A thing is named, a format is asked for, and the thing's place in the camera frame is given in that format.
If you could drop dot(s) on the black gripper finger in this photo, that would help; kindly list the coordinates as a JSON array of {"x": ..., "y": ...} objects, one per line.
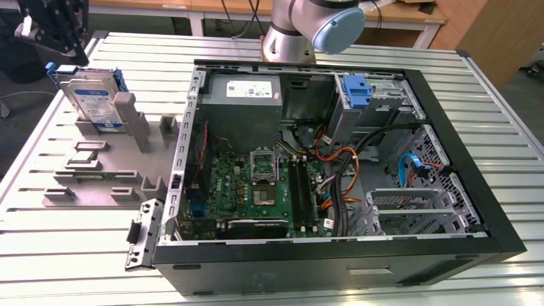
[{"x": 69, "y": 41}]

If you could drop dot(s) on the hard disk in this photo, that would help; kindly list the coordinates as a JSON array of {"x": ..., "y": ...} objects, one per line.
[{"x": 91, "y": 102}]

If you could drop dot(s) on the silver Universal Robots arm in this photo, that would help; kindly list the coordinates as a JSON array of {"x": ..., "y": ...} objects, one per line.
[{"x": 289, "y": 32}]

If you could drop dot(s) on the silver disk bay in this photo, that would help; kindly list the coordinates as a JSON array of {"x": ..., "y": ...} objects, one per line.
[{"x": 405, "y": 192}]

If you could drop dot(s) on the black office chair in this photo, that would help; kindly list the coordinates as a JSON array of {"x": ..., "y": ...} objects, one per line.
[{"x": 17, "y": 63}]

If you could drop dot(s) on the white-framed wooden desk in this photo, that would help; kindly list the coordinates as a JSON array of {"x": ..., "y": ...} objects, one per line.
[
  {"x": 405, "y": 16},
  {"x": 127, "y": 8}
]

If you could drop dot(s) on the CPU chip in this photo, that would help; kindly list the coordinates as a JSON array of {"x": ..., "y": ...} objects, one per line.
[{"x": 83, "y": 156}]

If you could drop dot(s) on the grey parts rack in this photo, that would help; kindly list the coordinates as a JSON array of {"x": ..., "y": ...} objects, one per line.
[{"x": 111, "y": 165}]

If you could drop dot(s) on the green RAM stick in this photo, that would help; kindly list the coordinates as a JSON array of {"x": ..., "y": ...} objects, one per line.
[{"x": 95, "y": 175}]

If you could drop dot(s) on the grey power supply unit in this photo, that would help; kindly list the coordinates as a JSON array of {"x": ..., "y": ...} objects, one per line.
[{"x": 242, "y": 121}]

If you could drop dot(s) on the green motherboard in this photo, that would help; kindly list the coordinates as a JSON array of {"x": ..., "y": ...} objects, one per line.
[{"x": 226, "y": 188}]

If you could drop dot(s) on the CPU socket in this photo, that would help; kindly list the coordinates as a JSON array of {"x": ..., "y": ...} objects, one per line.
[{"x": 266, "y": 196}]

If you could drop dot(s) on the blue drive cage latch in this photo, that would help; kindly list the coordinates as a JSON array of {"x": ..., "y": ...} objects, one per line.
[{"x": 357, "y": 90}]

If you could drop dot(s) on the black graphics card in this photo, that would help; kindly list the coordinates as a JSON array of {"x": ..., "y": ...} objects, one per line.
[{"x": 255, "y": 224}]

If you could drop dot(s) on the silver optical drive cage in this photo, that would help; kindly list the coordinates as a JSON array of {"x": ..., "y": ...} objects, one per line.
[{"x": 383, "y": 95}]

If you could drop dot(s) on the black open PC case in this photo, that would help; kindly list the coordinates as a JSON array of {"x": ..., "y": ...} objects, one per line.
[{"x": 298, "y": 264}]

